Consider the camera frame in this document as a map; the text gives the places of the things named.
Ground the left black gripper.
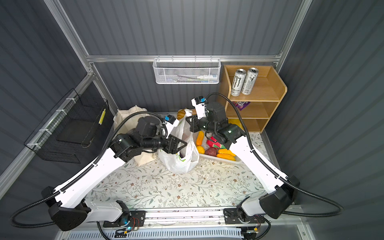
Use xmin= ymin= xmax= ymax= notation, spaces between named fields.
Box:
xmin=141 ymin=130 xmax=187 ymax=153

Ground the beige canvas tote bag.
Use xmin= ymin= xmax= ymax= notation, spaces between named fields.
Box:
xmin=114 ymin=105 xmax=156 ymax=166

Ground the white plastic produce basket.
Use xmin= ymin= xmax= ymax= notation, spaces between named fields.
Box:
xmin=193 ymin=132 xmax=242 ymax=164

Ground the white plastic grocery bag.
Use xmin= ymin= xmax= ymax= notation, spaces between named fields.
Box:
xmin=157 ymin=109 xmax=200 ymax=174

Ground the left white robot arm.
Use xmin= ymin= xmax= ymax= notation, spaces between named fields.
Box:
xmin=48 ymin=115 xmax=187 ymax=231

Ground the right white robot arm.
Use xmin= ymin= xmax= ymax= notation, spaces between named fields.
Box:
xmin=187 ymin=97 xmax=297 ymax=221

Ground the yellow snack bag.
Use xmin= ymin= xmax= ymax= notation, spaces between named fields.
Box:
xmin=228 ymin=119 xmax=244 ymax=130

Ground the pink toy dragon fruit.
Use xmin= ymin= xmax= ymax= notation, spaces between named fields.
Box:
xmin=207 ymin=136 xmax=226 ymax=149

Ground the purple snack packet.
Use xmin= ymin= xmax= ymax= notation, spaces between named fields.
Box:
xmin=233 ymin=101 xmax=251 ymax=111

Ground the dark red toy fruit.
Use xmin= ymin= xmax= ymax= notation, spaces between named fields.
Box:
xmin=205 ymin=148 xmax=218 ymax=157

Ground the tray of bread rolls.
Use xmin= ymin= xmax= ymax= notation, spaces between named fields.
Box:
xmin=177 ymin=109 xmax=186 ymax=120

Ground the yellow toy banana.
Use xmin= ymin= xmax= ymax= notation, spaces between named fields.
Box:
xmin=216 ymin=149 xmax=236 ymax=161

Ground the toothpaste tube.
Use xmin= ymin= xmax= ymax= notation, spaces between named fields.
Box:
xmin=197 ymin=75 xmax=218 ymax=81

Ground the wooden shelf unit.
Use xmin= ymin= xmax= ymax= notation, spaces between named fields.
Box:
xmin=219 ymin=65 xmax=288 ymax=133

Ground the white Monster can left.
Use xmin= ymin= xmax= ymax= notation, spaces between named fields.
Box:
xmin=231 ymin=69 xmax=247 ymax=97

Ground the white monster can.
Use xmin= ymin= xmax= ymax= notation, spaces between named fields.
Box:
xmin=241 ymin=68 xmax=259 ymax=95
xmin=231 ymin=69 xmax=247 ymax=97

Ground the white Monster can right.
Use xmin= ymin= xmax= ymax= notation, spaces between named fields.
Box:
xmin=241 ymin=68 xmax=259 ymax=95

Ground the white wire wall basket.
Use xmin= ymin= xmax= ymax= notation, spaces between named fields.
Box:
xmin=153 ymin=58 xmax=222 ymax=85

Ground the black wire wall basket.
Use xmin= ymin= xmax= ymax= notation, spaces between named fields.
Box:
xmin=24 ymin=91 xmax=113 ymax=164

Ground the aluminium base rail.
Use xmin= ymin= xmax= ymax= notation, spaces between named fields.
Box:
xmin=101 ymin=206 xmax=265 ymax=232

